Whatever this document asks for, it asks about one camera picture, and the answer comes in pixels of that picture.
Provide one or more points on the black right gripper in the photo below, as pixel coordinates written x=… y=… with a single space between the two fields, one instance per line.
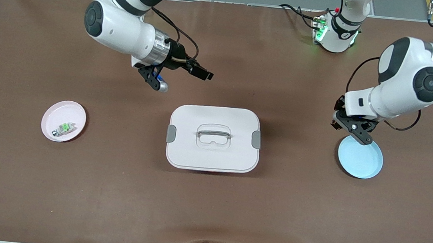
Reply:
x=175 y=57

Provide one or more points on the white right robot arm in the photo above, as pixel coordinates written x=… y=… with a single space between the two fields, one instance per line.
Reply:
x=121 y=27

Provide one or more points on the brown table mat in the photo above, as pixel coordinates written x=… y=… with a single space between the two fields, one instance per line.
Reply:
x=207 y=209

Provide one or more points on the white lidded storage box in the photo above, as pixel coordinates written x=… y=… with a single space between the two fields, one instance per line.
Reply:
x=212 y=157

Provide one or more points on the green clear switch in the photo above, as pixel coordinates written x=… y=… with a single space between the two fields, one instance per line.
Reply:
x=65 y=126

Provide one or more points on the pink round plate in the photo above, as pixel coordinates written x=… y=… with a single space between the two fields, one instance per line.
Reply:
x=64 y=111

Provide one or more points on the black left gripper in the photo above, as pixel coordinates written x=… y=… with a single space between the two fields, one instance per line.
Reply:
x=339 y=105

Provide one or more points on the aluminium table edge rail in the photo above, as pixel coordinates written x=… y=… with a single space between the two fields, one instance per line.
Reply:
x=233 y=3

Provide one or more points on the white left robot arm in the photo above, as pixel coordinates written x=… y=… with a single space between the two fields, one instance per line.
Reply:
x=406 y=77

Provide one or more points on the light blue round plate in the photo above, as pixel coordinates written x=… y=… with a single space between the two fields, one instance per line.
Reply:
x=361 y=163

